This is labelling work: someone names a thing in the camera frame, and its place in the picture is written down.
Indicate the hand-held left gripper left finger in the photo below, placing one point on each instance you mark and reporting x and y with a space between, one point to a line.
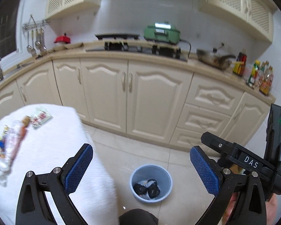
79 168

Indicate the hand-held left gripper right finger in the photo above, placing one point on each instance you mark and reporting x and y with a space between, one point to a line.
205 171

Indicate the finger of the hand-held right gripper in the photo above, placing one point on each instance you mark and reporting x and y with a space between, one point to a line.
216 143

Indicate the blue plastic bin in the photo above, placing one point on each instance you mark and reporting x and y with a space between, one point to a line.
164 180

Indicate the black plastic bag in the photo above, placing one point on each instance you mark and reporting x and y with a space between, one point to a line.
140 188
153 188

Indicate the white food bag red print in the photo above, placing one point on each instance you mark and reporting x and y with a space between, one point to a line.
41 118

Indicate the person's right hand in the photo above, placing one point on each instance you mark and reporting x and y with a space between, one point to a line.
273 212

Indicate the round table with white cloth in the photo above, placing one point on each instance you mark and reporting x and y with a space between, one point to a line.
60 150

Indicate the oil bottle red label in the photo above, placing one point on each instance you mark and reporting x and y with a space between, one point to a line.
262 69
267 82

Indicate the clear plastic wrapper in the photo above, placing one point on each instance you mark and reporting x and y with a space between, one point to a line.
15 140

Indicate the green label bottle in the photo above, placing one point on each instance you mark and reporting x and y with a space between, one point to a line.
254 73

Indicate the cream base cabinets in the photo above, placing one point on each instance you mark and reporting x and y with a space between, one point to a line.
154 98

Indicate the small blue wrapper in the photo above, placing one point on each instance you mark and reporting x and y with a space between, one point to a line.
1 143

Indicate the pale yellow packet black band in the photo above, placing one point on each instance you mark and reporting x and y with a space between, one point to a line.
5 132

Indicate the steel pot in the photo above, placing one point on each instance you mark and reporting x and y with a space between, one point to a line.
213 58

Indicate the dark sauce bottle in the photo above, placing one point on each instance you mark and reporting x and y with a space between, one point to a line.
241 61

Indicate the green electric pot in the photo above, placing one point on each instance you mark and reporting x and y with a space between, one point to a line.
162 34

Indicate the white shallow dish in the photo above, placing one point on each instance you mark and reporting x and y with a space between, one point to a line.
73 46

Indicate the black gas stove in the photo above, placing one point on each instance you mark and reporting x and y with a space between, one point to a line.
135 50

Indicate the white bowl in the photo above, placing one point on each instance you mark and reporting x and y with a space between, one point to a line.
59 45

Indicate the metal spatula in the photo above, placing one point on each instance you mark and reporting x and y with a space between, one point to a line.
33 51

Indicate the red pot lid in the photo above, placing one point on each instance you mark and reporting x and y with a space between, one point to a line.
62 39

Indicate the metal ladle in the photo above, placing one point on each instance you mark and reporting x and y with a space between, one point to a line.
28 48
37 42

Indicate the black grill pan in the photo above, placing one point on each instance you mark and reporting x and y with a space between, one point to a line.
117 37

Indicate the wide cream lattice cabinet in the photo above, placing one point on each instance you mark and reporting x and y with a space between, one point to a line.
238 7

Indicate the window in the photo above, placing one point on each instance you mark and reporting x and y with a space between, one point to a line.
7 21

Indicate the wall utensil rail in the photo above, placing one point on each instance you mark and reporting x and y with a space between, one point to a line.
36 24

